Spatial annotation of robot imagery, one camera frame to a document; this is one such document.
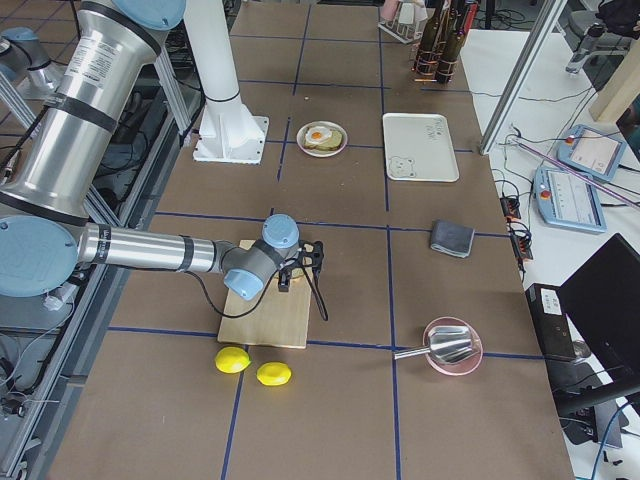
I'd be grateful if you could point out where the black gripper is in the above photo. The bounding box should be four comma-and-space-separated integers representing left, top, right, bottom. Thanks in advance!
278, 268, 293, 292

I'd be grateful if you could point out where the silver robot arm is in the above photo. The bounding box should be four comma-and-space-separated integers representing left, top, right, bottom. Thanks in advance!
1, 27, 64, 100
1, 1, 302, 300

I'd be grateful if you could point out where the cream bear tray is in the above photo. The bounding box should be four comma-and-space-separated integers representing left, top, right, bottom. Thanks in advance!
382, 113, 459, 183

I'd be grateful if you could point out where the wooden cutting board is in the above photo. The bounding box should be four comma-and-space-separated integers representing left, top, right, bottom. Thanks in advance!
216, 238, 311, 350

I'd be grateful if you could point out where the yellow lemon right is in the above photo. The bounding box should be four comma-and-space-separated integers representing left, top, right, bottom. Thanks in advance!
256, 362, 292, 386

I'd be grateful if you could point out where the yellow lemon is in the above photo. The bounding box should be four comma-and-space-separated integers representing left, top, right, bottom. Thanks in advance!
214, 346, 251, 374
256, 362, 292, 386

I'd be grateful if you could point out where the yellow lemon left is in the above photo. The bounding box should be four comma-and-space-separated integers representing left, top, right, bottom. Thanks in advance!
214, 346, 251, 374

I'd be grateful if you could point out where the white round plate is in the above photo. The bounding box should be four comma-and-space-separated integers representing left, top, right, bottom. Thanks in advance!
296, 121, 348, 158

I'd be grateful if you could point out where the fried egg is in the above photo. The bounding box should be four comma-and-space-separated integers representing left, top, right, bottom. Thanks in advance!
305, 125, 332, 145

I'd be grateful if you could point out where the metal scoop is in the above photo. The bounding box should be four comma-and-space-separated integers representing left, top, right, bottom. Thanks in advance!
393, 325, 479, 365

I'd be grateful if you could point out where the grey folded cloth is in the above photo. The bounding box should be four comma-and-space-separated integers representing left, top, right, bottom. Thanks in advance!
430, 219, 475, 258

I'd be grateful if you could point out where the pink bowl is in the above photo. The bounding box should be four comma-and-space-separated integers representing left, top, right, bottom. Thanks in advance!
423, 317, 484, 376

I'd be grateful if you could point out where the black desktop box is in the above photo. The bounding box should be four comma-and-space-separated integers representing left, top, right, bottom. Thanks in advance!
525, 283, 576, 362

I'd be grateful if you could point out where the dark wine bottle far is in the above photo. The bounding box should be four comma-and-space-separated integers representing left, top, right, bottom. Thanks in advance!
419, 0, 451, 50

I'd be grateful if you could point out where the dark wine bottle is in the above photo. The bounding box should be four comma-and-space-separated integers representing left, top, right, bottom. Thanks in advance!
435, 1, 478, 84
419, 0, 451, 50

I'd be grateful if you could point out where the dark wine bottle near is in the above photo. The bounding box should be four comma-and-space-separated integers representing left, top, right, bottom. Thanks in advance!
435, 1, 478, 84

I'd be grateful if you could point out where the blue teach pendant near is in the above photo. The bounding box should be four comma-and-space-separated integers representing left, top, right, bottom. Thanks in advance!
534, 167, 607, 234

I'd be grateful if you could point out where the blue teach pendant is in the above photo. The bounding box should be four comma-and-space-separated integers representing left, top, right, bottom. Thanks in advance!
534, 167, 607, 234
557, 124, 626, 182

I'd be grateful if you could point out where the black computer monitor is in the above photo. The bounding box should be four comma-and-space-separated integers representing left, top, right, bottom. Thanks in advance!
556, 233, 639, 416

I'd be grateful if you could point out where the blue teach pendant far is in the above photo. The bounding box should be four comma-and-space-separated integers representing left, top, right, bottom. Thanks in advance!
557, 124, 626, 182

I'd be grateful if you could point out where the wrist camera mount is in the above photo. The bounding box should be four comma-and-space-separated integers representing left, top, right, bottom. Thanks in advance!
298, 240, 324, 274

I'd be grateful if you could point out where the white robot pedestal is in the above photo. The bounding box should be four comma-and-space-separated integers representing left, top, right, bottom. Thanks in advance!
184, 0, 269, 165

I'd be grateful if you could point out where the copper wire bottle rack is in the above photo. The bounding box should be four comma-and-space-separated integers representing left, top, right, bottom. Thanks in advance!
412, 41, 458, 84

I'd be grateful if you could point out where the white wire cup rack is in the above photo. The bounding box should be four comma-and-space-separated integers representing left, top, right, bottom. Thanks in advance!
378, 0, 428, 44

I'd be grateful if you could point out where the aluminium frame post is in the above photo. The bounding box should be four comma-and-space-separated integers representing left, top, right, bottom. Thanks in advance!
479, 0, 567, 155

